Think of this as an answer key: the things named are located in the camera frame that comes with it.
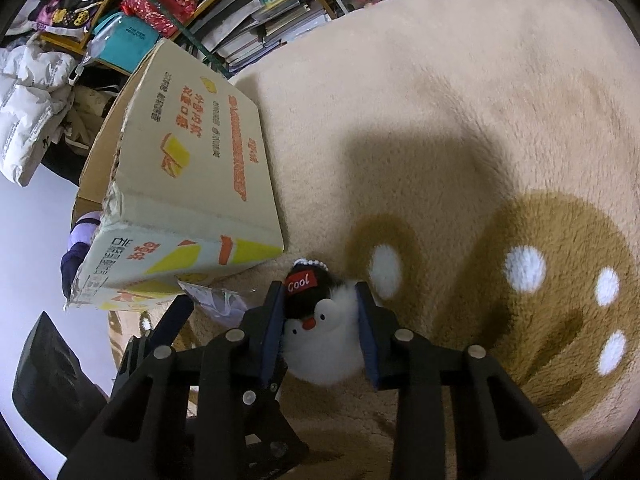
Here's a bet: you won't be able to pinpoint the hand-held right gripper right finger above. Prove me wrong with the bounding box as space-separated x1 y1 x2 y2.
355 281 583 480

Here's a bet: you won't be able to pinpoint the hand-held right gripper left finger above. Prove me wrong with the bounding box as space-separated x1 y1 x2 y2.
57 281 289 480

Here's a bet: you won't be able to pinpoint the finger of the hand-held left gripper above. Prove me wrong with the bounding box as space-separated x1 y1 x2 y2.
116 294 195 373
244 380 309 467

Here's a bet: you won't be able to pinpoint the white penguin plush black hat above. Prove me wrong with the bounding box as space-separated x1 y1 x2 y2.
281 258 368 387

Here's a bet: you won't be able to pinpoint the lavender plush toy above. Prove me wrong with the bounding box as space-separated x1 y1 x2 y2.
60 212 104 302

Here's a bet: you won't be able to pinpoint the cardboard box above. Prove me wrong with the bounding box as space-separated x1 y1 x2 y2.
65 39 286 311

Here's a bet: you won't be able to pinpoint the clear plastic wrapper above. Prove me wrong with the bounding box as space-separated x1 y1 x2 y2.
177 280 258 332

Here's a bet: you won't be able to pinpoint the black hanging garment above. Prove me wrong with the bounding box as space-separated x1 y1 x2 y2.
41 147 97 187

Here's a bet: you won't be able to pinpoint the beige trench coat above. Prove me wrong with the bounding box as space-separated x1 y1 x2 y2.
67 84 122 157

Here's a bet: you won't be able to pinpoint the beige brown patterned blanket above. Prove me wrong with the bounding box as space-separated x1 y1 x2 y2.
107 0 640 480

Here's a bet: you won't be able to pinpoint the white puffer jacket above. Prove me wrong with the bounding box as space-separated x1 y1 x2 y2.
0 45 77 189

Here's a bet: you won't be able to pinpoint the green metal pole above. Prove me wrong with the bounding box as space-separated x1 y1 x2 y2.
106 0 234 79

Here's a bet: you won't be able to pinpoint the teal bag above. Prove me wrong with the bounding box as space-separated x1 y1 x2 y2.
87 10 167 74

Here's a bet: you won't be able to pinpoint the stack of books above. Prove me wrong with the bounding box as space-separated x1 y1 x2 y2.
197 0 334 82

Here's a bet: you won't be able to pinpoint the black pink printed tote bag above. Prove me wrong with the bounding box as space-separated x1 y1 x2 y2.
27 0 109 29

